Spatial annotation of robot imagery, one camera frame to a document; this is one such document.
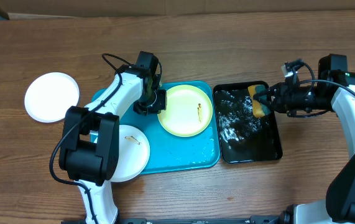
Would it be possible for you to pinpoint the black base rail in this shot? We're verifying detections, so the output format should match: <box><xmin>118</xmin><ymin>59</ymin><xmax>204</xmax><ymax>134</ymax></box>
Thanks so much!
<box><xmin>62</xmin><ymin>215</ymin><xmax>282</xmax><ymax>224</ymax></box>

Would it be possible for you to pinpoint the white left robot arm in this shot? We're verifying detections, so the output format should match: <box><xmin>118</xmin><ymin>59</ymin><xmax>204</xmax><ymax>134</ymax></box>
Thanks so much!
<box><xmin>49</xmin><ymin>62</ymin><xmax>166</xmax><ymax>223</ymax></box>

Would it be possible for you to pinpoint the white plate with stain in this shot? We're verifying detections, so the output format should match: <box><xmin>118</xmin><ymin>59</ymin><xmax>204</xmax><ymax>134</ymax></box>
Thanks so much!
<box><xmin>24</xmin><ymin>72</ymin><xmax>80</xmax><ymax>123</ymax></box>

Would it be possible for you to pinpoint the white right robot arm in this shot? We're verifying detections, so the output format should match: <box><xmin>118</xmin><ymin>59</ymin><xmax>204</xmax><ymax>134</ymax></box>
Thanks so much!
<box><xmin>248</xmin><ymin>70</ymin><xmax>355</xmax><ymax>223</ymax></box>

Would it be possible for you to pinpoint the blue plastic tray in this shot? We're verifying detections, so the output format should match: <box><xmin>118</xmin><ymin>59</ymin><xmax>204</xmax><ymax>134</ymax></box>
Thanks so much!
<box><xmin>90</xmin><ymin>80</ymin><xmax>221</xmax><ymax>175</ymax></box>

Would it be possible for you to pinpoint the yellow-green plate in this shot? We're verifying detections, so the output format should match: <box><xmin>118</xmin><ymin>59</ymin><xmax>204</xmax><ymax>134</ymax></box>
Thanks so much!
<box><xmin>158</xmin><ymin>85</ymin><xmax>213</xmax><ymax>138</ymax></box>

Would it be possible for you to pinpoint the yellow green sponge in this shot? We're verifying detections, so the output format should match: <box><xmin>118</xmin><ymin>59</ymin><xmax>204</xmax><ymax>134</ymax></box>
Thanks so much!
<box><xmin>247</xmin><ymin>85</ymin><xmax>271</xmax><ymax>118</ymax></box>

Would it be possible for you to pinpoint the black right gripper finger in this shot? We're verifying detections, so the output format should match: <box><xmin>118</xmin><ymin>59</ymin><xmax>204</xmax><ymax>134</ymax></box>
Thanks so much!
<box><xmin>254</xmin><ymin>100</ymin><xmax>272</xmax><ymax>112</ymax></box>
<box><xmin>253</xmin><ymin>88</ymin><xmax>272</xmax><ymax>100</ymax></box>

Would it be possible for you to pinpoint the black water tray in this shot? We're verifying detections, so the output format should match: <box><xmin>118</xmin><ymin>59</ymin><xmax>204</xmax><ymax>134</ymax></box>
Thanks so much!
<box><xmin>213</xmin><ymin>81</ymin><xmax>283</xmax><ymax>164</ymax></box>

